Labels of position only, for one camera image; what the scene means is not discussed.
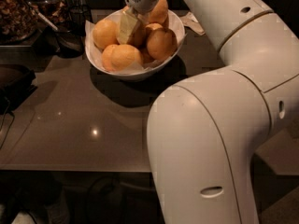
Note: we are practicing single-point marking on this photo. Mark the steel counter shelf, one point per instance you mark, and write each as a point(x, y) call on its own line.
point(31, 52)

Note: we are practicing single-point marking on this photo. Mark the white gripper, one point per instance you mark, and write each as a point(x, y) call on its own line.
point(128, 19)

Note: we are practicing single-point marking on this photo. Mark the top orange in bowl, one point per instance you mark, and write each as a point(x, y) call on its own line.
point(159, 13)

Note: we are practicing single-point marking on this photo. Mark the black wire mesh cup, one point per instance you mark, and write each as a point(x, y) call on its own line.
point(79, 15)

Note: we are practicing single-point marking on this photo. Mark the white ceramic bowl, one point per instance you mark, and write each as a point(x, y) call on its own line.
point(134, 74)

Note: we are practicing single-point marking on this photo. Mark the centre orange in bowl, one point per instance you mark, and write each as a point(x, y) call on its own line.
point(139, 37)

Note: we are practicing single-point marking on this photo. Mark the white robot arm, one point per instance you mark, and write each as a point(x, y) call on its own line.
point(203, 130)

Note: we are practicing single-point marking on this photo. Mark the large glass jar of nuts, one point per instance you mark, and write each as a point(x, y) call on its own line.
point(17, 21)

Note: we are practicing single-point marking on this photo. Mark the low orange between front oranges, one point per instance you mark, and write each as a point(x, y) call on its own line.
point(146, 56)

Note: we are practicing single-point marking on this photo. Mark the right orange in bowl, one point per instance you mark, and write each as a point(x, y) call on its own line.
point(161, 43)

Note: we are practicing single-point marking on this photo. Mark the front left partly hidden orange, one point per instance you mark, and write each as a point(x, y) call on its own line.
point(106, 58)

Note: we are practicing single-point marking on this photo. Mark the left orange in bowl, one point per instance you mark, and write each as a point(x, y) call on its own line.
point(104, 33)

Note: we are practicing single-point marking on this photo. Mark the orange in bowl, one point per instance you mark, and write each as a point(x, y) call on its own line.
point(104, 33)
point(125, 55)
point(161, 43)
point(159, 13)
point(139, 37)

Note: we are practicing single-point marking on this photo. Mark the small orange behind right orange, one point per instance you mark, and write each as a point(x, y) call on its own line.
point(151, 27)

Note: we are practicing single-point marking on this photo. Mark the crumpled paper napkin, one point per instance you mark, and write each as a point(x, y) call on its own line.
point(190, 21)

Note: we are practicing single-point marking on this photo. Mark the front orange in bowl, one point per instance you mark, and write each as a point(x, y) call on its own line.
point(125, 55)

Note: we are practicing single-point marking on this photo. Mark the white utensil handle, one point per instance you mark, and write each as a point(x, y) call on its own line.
point(47, 21)

